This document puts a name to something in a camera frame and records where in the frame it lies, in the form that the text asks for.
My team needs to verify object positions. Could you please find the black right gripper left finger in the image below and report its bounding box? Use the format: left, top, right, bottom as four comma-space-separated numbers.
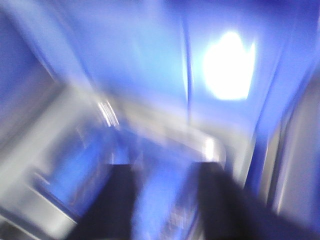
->
67, 164, 137, 240

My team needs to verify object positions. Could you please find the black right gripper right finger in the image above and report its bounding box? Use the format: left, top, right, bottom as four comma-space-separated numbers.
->
194, 162, 320, 240

